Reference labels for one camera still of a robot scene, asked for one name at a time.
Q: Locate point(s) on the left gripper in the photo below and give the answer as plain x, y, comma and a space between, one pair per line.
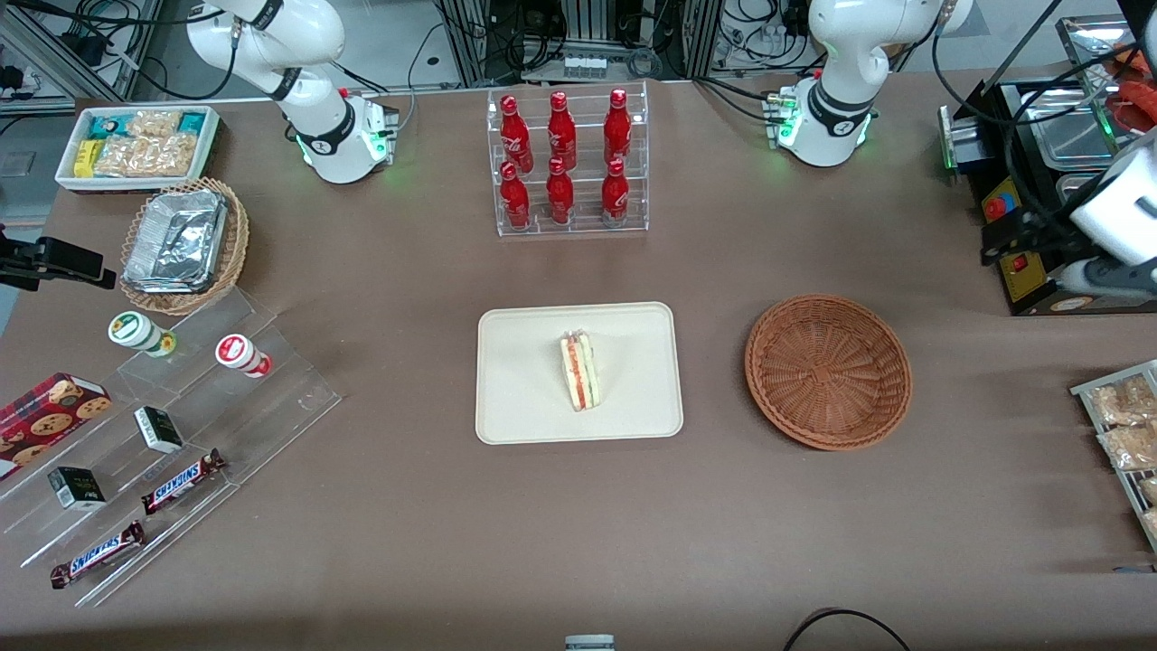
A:
1039, 237

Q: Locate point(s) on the triangular sandwich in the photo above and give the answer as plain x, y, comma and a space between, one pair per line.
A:
579, 372

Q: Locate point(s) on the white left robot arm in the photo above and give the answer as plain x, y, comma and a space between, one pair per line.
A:
841, 54

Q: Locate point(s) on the light wicker basket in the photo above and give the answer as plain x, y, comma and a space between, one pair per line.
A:
237, 244

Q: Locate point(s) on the brown wicker basket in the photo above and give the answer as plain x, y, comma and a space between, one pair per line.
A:
827, 371

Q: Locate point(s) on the cream plastic tray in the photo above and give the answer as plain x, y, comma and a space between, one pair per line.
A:
524, 372

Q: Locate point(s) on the black food warmer machine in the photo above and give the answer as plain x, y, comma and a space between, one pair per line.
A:
1026, 285

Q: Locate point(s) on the steel warmer pan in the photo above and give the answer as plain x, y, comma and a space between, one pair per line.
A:
1071, 136
1076, 187

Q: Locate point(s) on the green lid cup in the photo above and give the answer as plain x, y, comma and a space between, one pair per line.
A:
134, 330

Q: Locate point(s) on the aluminium foil container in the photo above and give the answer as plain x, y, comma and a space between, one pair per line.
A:
176, 240

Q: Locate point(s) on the yellow snack packet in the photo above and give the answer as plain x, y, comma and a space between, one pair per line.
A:
85, 158

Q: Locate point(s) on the large clear cracker bag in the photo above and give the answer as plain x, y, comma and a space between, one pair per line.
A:
145, 155

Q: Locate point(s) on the teal snack packet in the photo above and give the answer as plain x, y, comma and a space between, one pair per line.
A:
192, 123
107, 127

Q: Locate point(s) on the small clear cracker bag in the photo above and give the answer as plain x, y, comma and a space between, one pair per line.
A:
154, 122

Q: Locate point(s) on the red cookie box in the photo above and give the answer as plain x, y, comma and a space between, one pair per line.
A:
45, 420

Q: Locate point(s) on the white snack bin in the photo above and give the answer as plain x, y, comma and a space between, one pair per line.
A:
210, 149

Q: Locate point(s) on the red lid cup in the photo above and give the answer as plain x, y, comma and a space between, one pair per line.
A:
237, 353

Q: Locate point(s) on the small dark green box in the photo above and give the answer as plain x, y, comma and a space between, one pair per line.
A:
77, 488
158, 429

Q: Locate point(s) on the red sausage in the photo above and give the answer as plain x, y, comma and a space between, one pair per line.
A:
1139, 104
1137, 61

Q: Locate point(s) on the clear bagged snack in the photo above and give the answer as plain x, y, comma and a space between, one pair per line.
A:
1152, 524
1130, 448
1150, 490
1121, 402

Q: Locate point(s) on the clear acrylic stepped display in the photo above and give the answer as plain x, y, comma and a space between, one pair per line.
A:
262, 411

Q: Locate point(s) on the snickers chocolate bar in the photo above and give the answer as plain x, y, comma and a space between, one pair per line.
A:
98, 554
181, 482

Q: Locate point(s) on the red drink bottle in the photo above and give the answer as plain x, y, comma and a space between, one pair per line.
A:
616, 196
559, 196
561, 131
514, 131
515, 199
617, 127

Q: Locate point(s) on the clear acrylic bottle rack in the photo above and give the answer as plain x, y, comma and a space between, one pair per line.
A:
587, 228

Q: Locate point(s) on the small grey box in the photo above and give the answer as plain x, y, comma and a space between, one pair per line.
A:
589, 643

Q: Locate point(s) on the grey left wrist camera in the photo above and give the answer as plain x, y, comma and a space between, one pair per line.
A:
1107, 278

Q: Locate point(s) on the aluminium frame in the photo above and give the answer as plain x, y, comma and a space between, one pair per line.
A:
54, 63

